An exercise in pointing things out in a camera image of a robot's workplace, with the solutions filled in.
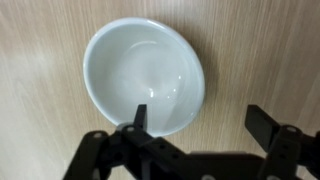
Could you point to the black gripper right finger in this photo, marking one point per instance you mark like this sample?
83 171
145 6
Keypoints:
287 146

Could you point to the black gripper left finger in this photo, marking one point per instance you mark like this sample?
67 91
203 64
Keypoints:
144 157

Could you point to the white ceramic bowl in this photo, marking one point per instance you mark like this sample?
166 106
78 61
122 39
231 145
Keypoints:
133 61

